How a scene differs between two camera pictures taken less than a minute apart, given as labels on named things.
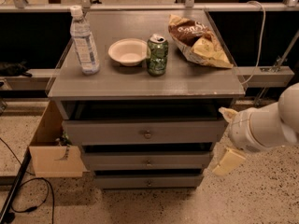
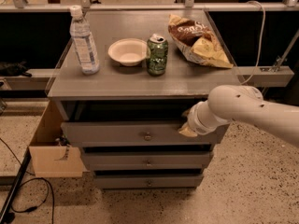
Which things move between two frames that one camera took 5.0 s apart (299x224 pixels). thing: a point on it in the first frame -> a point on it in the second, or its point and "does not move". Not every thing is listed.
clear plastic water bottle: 84,42 does not move
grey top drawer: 139,132 does not move
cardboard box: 49,158 does not move
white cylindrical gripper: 240,131 -> 194,120
